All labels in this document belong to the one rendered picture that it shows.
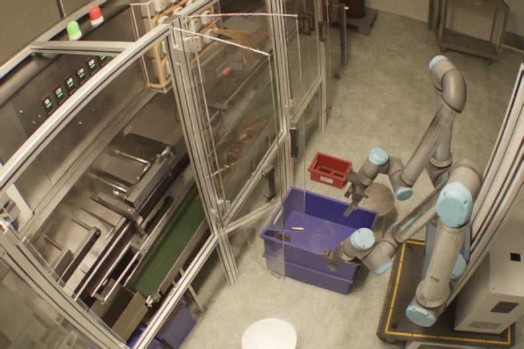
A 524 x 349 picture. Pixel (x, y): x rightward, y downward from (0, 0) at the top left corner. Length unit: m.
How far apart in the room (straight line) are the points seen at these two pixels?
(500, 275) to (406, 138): 2.09
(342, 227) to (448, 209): 1.58
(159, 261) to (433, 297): 1.34
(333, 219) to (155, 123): 1.23
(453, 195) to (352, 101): 2.96
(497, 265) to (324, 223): 1.33
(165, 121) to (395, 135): 2.18
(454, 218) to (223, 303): 1.82
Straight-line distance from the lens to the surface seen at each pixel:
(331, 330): 2.45
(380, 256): 1.52
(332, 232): 2.55
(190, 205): 2.18
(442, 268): 1.30
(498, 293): 1.84
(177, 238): 2.08
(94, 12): 1.85
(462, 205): 1.06
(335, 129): 3.57
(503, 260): 1.95
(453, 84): 1.55
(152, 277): 2.00
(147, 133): 2.04
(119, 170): 1.94
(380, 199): 2.71
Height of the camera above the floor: 2.29
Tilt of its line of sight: 44 degrees down
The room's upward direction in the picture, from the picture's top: 8 degrees counter-clockwise
